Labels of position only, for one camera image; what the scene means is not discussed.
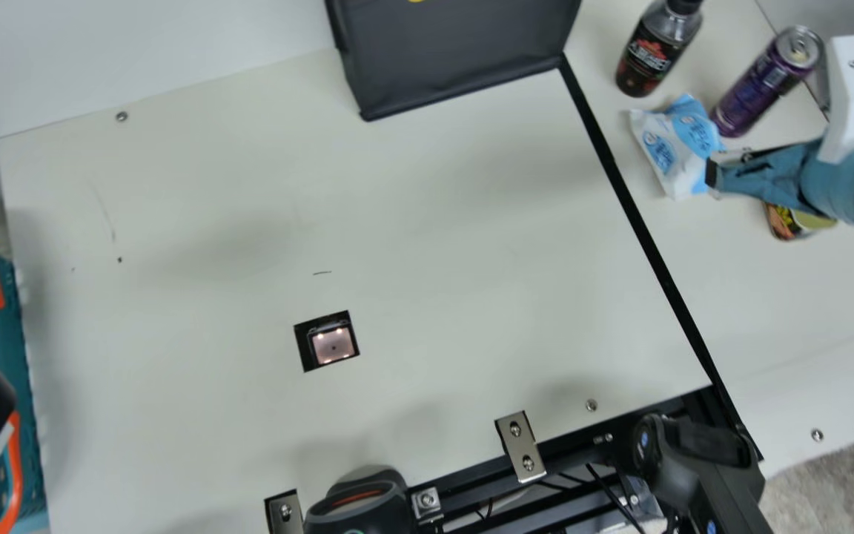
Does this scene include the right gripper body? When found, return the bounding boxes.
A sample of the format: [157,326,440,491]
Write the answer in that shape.
[715,139,854,229]

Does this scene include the gold rectangular tin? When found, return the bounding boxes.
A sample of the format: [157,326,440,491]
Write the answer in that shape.
[764,202,838,243]

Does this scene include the small square scanner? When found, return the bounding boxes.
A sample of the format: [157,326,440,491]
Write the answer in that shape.
[293,309,362,374]

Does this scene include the purple can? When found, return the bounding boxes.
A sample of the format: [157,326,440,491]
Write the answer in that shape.
[709,25,825,139]

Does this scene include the white and blue packet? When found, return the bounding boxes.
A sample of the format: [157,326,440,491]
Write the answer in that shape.
[628,93,729,202]

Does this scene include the black strip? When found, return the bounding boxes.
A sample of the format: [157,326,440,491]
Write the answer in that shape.
[558,55,763,462]

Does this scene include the dark coffee bottle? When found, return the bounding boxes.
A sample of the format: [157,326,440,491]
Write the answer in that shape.
[615,0,705,99]

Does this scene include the dark grey bag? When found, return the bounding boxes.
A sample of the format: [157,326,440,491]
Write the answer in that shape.
[325,0,584,122]

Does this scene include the black device with green light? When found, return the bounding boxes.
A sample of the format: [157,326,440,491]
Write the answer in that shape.
[303,466,418,534]

